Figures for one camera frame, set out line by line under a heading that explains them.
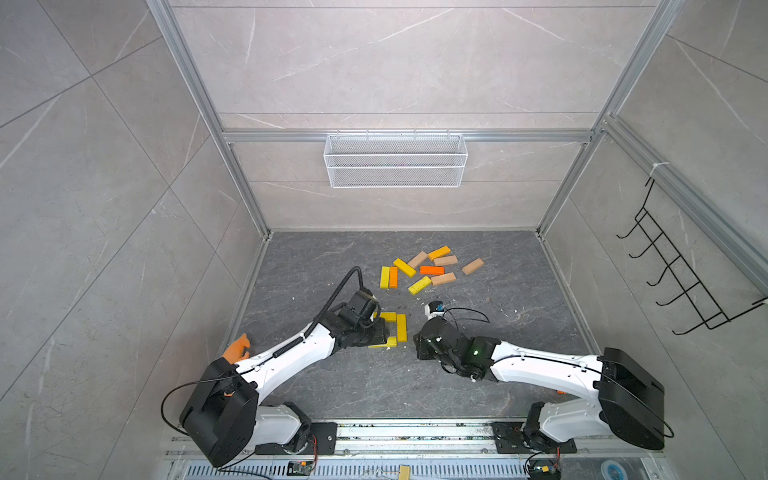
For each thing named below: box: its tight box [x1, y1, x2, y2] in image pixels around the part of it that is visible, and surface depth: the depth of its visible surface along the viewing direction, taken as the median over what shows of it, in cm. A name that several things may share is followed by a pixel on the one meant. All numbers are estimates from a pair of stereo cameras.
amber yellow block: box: [427, 245, 451, 261], surface depth 116 cm
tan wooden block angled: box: [408, 251, 428, 269], surface depth 113 cm
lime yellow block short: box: [396, 314, 407, 342], surface depth 95 cm
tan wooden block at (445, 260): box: [433, 255, 458, 266], surface depth 113 cm
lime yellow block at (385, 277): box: [380, 266, 390, 289], surface depth 106 cm
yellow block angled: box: [393, 258, 417, 278], surface depth 109 cm
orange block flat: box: [419, 266, 445, 275], surface depth 110 cm
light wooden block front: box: [431, 272, 457, 286], surface depth 106 cm
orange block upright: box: [389, 267, 399, 289], surface depth 106 cm
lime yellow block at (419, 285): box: [408, 276, 432, 295], surface depth 105 cm
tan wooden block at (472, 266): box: [462, 258, 485, 275], surface depth 112 cm
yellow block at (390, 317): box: [380, 312, 397, 323], surface depth 97 cm
